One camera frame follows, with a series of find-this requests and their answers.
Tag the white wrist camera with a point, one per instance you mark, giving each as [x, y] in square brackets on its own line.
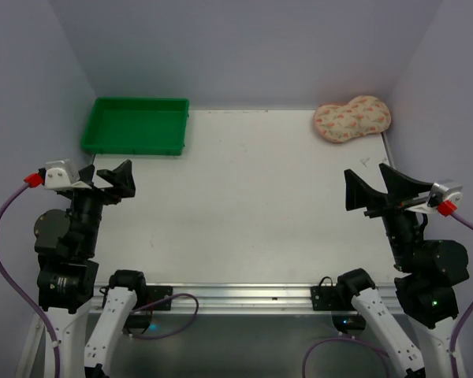
[445, 196]
[60, 175]

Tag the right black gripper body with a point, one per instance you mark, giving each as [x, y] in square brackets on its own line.
[389, 207]

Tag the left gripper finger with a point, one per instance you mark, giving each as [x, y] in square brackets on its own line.
[86, 176]
[120, 179]

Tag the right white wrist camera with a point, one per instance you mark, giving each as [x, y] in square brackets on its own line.
[445, 196]

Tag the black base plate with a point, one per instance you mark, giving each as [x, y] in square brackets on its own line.
[156, 293]
[324, 296]

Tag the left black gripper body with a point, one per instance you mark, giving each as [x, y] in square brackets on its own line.
[96, 190]

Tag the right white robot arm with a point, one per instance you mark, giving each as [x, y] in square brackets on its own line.
[431, 269]

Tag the aluminium front rail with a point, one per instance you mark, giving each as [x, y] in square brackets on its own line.
[248, 299]

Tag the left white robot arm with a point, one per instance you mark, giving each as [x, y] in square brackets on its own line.
[65, 241]

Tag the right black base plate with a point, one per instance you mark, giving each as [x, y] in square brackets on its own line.
[324, 296]

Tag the green plastic tray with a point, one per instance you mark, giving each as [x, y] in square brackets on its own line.
[136, 126]

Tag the floral fabric laundry bag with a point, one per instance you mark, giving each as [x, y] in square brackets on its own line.
[362, 116]

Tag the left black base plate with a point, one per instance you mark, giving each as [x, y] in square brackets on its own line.
[156, 293]

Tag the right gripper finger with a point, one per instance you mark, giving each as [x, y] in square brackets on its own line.
[401, 187]
[358, 194]

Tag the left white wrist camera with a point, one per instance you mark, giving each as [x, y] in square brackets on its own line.
[60, 175]

